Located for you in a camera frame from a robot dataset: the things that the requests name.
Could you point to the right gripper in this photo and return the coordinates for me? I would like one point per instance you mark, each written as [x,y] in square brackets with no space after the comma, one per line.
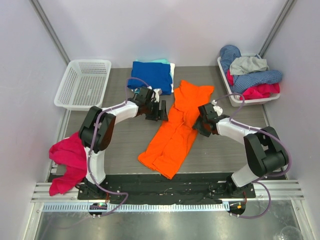
[203,124]

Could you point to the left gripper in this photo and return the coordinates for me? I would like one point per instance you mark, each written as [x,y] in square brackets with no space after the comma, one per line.
[155,110]

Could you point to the orange t-shirt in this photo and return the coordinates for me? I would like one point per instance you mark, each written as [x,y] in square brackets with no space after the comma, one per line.
[174,139]

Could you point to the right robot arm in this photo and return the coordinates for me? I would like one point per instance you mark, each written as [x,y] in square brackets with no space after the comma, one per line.
[265,153]

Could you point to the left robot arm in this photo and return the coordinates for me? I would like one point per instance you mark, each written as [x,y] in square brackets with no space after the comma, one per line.
[97,129]

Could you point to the folded blue t-shirt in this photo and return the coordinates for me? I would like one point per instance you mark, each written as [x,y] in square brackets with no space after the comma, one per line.
[151,75]

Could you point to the white plastic bin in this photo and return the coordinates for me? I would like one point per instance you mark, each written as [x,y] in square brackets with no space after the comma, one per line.
[234,100]

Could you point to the folded white t-shirt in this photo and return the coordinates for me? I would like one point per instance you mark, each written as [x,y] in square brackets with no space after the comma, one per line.
[172,72]

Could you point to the folded teal t-shirt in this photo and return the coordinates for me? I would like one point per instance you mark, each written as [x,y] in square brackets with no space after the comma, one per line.
[160,61]

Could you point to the pink t-shirt in bin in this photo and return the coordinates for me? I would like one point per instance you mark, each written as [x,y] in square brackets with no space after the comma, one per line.
[257,92]

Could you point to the grey t-shirt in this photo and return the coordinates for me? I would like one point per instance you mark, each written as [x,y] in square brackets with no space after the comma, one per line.
[248,64]

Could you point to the blue checkered shirt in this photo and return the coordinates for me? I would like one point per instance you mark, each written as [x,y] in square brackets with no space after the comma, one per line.
[241,83]

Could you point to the white perforated plastic basket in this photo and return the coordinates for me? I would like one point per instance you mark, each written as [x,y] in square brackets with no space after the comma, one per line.
[83,84]

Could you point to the pink cloth on table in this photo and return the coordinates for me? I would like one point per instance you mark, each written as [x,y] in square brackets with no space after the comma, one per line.
[70,153]

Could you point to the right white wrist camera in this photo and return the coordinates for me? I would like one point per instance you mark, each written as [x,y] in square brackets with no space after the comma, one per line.
[217,108]

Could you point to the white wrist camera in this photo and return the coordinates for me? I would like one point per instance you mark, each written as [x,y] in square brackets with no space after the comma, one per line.
[155,97]
[217,108]

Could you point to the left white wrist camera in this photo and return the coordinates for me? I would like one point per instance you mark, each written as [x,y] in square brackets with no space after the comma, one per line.
[155,97]

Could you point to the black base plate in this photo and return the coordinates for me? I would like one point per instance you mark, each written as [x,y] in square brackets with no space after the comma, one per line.
[155,189]

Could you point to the white slotted cable duct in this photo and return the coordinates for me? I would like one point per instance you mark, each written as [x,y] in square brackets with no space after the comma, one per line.
[95,207]

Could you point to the aluminium rail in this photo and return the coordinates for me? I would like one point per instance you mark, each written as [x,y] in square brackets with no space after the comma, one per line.
[279,190]

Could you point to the right corner metal post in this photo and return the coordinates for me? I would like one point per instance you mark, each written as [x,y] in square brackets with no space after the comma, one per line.
[281,18]

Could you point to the corner metal post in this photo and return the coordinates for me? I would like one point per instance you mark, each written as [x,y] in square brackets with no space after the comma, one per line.
[50,30]
[281,18]

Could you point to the left corner metal post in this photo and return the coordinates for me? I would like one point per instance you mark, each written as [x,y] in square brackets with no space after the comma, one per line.
[50,30]

